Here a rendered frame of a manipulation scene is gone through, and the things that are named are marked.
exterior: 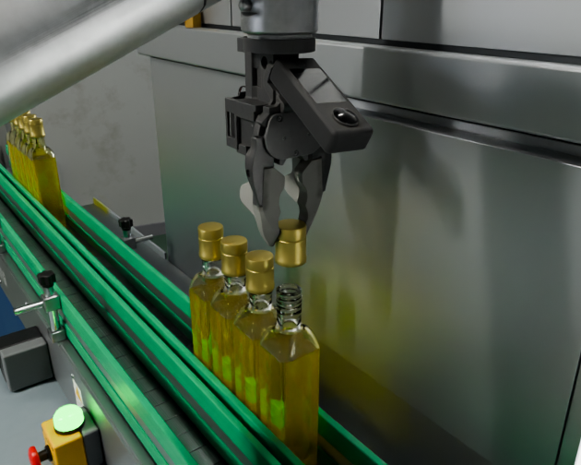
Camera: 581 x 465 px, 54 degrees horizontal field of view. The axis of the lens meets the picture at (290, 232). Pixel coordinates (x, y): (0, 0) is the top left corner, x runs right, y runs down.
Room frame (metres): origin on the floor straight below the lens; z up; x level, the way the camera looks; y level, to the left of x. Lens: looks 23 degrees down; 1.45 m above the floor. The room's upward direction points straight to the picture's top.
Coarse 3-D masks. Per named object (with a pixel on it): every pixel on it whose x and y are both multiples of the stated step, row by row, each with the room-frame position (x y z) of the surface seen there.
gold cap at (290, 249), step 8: (280, 224) 0.57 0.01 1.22; (288, 224) 0.57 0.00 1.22; (296, 224) 0.57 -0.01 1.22; (304, 224) 0.57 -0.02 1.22; (280, 232) 0.56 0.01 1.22; (288, 232) 0.56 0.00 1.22; (296, 232) 0.56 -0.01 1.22; (304, 232) 0.56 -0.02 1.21; (280, 240) 0.56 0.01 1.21; (288, 240) 0.56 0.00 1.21; (296, 240) 0.56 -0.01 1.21; (304, 240) 0.56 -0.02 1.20; (280, 248) 0.56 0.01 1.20; (288, 248) 0.56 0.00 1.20; (296, 248) 0.56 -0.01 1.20; (304, 248) 0.57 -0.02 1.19; (280, 256) 0.56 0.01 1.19; (288, 256) 0.56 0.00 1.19; (296, 256) 0.56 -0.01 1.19; (304, 256) 0.57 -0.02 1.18; (280, 264) 0.56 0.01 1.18; (288, 264) 0.55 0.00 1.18; (296, 264) 0.56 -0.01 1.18
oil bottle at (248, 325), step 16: (240, 320) 0.61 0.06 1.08; (256, 320) 0.59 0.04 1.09; (272, 320) 0.60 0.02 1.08; (240, 336) 0.60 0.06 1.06; (256, 336) 0.58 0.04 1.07; (240, 352) 0.61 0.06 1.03; (256, 352) 0.58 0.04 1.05; (240, 368) 0.61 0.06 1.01; (256, 368) 0.58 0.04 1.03; (240, 384) 0.61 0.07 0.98; (256, 384) 0.58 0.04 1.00; (256, 400) 0.58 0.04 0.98; (256, 416) 0.58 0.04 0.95
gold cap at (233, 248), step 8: (224, 240) 0.66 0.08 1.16; (232, 240) 0.66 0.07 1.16; (240, 240) 0.66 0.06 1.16; (224, 248) 0.65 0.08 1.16; (232, 248) 0.65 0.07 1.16; (240, 248) 0.65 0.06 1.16; (224, 256) 0.65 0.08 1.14; (232, 256) 0.65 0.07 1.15; (240, 256) 0.65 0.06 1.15; (224, 264) 0.65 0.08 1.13; (232, 264) 0.65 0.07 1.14; (240, 264) 0.65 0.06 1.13; (224, 272) 0.65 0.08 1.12; (232, 272) 0.65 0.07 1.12; (240, 272) 0.65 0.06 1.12
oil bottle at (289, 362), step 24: (264, 336) 0.57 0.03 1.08; (288, 336) 0.55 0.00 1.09; (312, 336) 0.56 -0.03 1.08; (264, 360) 0.56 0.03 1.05; (288, 360) 0.54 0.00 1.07; (312, 360) 0.56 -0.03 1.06; (264, 384) 0.56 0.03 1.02; (288, 384) 0.54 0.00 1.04; (312, 384) 0.56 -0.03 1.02; (264, 408) 0.57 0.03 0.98; (288, 408) 0.54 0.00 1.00; (312, 408) 0.56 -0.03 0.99; (288, 432) 0.54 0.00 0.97; (312, 432) 0.56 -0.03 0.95; (312, 456) 0.56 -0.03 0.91
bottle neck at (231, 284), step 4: (224, 276) 0.65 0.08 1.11; (244, 276) 0.66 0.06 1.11; (224, 280) 0.66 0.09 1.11; (228, 280) 0.65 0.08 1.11; (232, 280) 0.65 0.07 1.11; (236, 280) 0.65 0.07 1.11; (240, 280) 0.65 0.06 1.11; (244, 280) 0.66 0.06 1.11; (224, 284) 0.66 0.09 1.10; (228, 284) 0.65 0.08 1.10; (232, 284) 0.65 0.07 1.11; (236, 284) 0.65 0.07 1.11; (240, 284) 0.65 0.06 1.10; (244, 284) 0.66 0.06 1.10; (224, 288) 0.66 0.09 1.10; (228, 288) 0.65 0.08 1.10; (232, 288) 0.65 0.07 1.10; (236, 288) 0.65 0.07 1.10; (240, 288) 0.65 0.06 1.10; (244, 288) 0.66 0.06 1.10; (232, 292) 0.65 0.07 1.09; (236, 292) 0.65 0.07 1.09
